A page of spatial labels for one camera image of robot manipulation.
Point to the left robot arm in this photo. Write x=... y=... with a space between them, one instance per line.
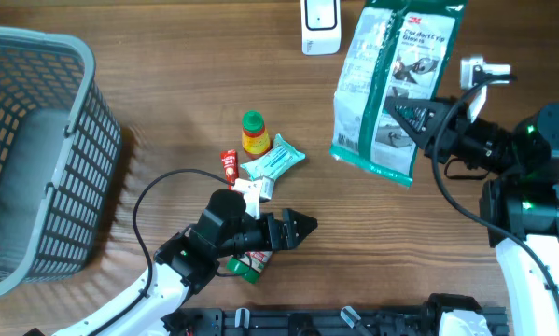
x=186 y=263

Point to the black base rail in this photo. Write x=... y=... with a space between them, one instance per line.
x=437 y=316

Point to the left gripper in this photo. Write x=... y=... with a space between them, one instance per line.
x=273 y=241

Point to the green 3M gloves packet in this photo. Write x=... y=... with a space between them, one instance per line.
x=400 y=49

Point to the teal tissue packet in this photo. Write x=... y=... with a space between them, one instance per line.
x=274 y=163

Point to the green lid jar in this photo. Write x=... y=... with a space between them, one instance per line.
x=250 y=266

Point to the red sachet stick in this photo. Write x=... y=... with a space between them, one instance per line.
x=229 y=161

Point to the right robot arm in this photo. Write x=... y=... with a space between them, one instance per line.
x=521 y=205

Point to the green cap sauce bottle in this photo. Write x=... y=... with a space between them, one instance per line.
x=256 y=141

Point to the white barcode scanner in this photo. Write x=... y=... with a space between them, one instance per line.
x=321 y=28

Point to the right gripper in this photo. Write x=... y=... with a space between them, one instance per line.
x=425 y=136

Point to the grey plastic mesh basket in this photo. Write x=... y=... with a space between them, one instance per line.
x=59 y=147

